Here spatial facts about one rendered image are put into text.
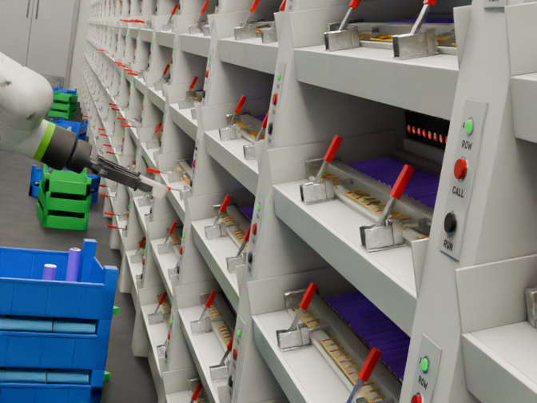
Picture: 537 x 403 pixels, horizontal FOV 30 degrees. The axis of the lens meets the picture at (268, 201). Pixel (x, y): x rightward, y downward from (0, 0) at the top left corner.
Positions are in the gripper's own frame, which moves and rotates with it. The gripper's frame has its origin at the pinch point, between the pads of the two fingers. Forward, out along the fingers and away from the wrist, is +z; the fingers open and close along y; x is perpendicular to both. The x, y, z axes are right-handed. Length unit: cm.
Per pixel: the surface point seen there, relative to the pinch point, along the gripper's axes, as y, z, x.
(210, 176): 25.2, 5.6, 11.6
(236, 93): 24.1, 3.3, 29.6
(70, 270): 69, -20, -6
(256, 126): 45, 5, 27
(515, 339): 168, -3, 29
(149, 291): -41, 20, -35
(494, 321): 164, -3, 30
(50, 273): 83, -24, -4
